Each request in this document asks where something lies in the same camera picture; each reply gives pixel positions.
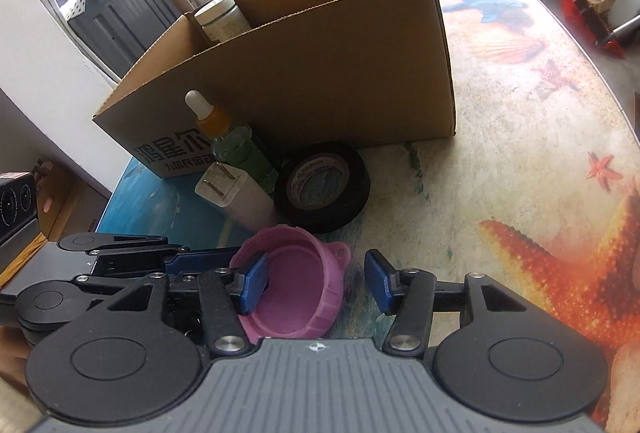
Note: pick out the black tape roll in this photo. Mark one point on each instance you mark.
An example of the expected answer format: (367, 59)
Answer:
(345, 193)

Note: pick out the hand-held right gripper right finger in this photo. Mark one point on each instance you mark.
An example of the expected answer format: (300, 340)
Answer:
(377, 283)

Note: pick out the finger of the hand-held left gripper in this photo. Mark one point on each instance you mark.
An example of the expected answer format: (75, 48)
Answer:
(100, 282)
(200, 258)

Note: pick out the dark grey slatted cabinet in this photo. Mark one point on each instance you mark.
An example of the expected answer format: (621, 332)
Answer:
(120, 23)

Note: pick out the white pill bottle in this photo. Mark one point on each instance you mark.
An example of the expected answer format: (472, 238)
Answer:
(220, 20)

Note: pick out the white charger plug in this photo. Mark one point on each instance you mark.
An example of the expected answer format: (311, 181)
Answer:
(235, 198)

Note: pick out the pink plastic lid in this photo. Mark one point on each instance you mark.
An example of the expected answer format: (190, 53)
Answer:
(300, 293)

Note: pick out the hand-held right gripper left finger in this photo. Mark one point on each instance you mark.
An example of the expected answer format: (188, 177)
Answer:
(255, 283)

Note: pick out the brown cardboard box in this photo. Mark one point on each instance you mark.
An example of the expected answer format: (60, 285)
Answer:
(325, 63)

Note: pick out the green dropper bottle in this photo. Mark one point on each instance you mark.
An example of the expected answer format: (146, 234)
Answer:
(240, 148)

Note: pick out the red plastic object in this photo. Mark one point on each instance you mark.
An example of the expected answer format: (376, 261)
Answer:
(582, 13)

